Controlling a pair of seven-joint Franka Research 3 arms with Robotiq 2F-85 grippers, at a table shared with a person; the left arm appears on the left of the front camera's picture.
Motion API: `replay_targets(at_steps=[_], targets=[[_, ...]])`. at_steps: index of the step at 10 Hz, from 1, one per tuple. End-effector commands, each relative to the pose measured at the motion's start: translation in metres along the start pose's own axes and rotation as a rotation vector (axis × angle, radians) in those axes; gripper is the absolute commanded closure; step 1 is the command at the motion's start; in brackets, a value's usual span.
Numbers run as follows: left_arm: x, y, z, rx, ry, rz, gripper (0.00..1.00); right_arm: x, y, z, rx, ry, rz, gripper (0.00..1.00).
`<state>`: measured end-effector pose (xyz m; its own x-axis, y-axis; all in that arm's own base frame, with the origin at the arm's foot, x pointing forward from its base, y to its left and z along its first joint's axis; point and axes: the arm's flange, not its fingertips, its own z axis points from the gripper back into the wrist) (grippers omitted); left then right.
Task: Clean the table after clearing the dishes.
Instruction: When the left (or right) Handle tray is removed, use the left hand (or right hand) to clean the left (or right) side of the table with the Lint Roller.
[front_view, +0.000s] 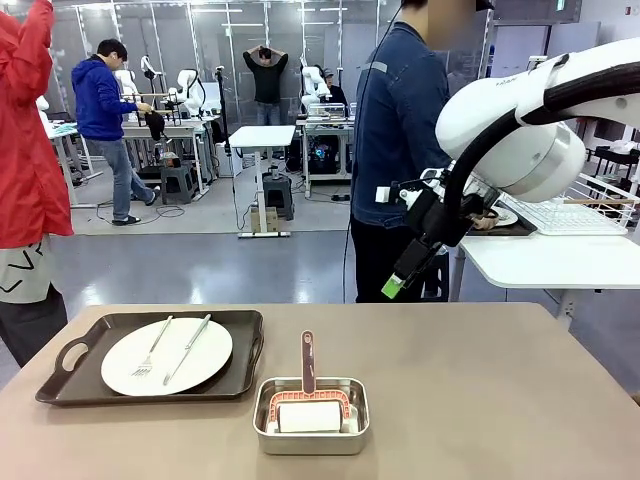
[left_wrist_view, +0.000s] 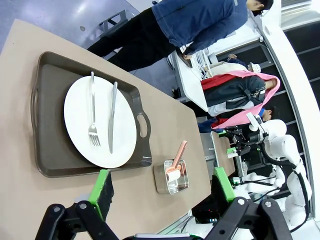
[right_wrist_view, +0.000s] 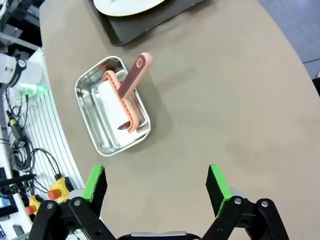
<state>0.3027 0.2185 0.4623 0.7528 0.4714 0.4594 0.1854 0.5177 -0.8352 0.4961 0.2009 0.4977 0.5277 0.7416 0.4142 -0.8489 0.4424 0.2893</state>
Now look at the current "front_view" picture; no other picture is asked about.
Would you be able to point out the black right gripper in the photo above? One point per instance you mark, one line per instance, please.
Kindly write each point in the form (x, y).
(427, 215)

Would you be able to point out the dark tray with small plate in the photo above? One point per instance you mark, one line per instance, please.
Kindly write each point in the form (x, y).
(520, 229)

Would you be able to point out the dark brown serving tray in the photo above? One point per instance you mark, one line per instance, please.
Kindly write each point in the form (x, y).
(235, 360)

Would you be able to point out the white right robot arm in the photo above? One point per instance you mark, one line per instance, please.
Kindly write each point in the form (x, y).
(500, 125)

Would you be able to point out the white lab robot arm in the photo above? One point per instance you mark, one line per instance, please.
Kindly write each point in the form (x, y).
(189, 92)
(312, 82)

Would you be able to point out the person's right hand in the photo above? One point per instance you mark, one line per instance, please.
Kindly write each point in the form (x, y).
(484, 220)

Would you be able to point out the dark plastic stool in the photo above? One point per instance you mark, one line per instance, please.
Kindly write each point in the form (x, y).
(436, 275)

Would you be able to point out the small white plate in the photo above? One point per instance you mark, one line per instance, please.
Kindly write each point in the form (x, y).
(507, 216)

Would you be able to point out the white rolling side table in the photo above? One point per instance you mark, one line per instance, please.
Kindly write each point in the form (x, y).
(550, 260)

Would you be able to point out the person in denim jacket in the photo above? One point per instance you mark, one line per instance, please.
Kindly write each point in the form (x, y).
(395, 125)

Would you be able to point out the lab desk with computer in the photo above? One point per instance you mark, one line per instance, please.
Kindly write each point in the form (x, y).
(325, 150)

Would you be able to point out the grey plastic stool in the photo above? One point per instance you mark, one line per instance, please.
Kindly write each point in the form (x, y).
(177, 182)
(277, 192)

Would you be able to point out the cardboard box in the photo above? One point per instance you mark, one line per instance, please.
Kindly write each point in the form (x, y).
(264, 219)

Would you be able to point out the seated person with cap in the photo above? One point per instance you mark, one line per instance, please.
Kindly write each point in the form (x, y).
(334, 92)

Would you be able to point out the white height-adjustable desk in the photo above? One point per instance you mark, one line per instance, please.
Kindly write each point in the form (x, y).
(262, 136)

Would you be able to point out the rectangular stainless steel tin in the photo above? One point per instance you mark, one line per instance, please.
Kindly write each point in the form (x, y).
(310, 442)

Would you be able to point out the large white round plate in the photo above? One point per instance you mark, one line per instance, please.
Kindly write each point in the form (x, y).
(210, 350)

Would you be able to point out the black tripod pole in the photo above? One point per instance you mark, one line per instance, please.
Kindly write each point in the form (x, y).
(226, 130)

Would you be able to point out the silver table knife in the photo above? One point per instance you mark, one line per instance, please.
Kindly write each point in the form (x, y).
(192, 342)

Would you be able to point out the person in black shirt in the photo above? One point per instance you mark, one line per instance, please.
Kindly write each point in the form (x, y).
(267, 80)

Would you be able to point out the silver fork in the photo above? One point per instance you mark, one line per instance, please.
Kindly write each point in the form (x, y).
(157, 342)

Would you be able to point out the white lab desk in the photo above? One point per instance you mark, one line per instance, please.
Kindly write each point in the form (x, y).
(170, 131)

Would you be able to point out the person in blue hoodie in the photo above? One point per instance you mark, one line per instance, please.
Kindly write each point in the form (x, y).
(95, 105)

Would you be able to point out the person in red jacket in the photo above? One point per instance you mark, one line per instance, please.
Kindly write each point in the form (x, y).
(25, 150)

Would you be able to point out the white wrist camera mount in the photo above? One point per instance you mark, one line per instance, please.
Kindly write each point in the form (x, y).
(384, 195)

